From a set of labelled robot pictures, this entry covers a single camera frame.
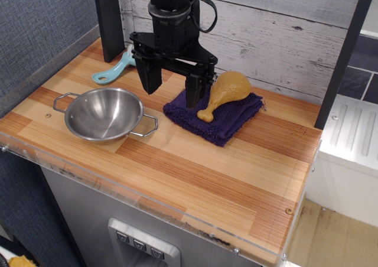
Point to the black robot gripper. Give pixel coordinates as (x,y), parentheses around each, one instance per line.
(174,45)

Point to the light blue dish brush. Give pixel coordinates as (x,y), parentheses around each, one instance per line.
(112,74)

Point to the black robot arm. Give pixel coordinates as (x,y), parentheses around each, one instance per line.
(174,45)

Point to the violet folded towel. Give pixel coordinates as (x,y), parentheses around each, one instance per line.
(228,118)

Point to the yellow plastic chicken drumstick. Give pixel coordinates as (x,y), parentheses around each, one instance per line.
(230,86)

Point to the silver toy fridge dispenser panel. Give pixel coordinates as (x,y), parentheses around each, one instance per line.
(134,247)

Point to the clear acrylic table edge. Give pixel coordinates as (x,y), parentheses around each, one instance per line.
(192,207)

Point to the white ribbed sink counter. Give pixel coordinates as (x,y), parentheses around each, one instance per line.
(350,132)

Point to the yellow object bottom left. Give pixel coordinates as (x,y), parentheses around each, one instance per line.
(21,261)

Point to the stainless steel two-handled bowl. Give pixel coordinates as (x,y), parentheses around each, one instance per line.
(103,115)

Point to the dark right frame post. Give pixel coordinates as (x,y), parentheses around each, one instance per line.
(349,43)

